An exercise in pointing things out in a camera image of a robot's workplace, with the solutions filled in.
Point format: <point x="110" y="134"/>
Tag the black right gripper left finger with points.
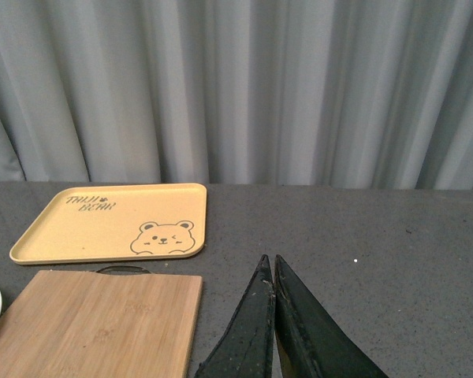
<point x="247" y="346"/>

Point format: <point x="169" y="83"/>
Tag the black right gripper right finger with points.
<point x="309" y="341"/>

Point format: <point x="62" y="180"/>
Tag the bamboo cutting board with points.
<point x="89" y="324"/>

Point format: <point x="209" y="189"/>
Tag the yellow bear tray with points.
<point x="116" y="223"/>

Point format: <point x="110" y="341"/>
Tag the grey curtain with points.
<point x="348" y="94"/>

